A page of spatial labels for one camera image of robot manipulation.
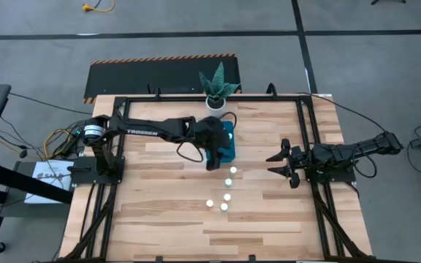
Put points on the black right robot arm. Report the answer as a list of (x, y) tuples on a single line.
[(360, 149)]

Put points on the black power adapter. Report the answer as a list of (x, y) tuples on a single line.
[(68, 146)]

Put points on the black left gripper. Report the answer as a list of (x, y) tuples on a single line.
[(208, 133)]

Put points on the black desk crossbar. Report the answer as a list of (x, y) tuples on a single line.
[(13, 179)]

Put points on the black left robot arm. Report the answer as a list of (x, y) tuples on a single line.
[(141, 131)]

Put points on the white ball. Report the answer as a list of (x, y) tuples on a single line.
[(209, 203)]

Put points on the white plant pot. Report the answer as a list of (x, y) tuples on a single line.
[(216, 111)]

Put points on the blue plastic basket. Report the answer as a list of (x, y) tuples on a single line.
[(232, 155)]

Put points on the green snake plant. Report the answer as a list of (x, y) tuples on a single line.
[(218, 82)]

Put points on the translucent white-capped pill bottle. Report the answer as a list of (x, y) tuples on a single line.
[(228, 182), (227, 197)]

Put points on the black aluminium rig frame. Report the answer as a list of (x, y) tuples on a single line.
[(181, 99)]

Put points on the black mat orange hazard stripes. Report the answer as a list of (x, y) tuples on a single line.
[(141, 76)]

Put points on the white printed paper sheet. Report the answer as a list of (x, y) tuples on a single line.
[(46, 190)]

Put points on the large teal pill bottle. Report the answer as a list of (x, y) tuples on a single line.
[(224, 206)]

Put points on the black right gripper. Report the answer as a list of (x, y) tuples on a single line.
[(300, 159)]

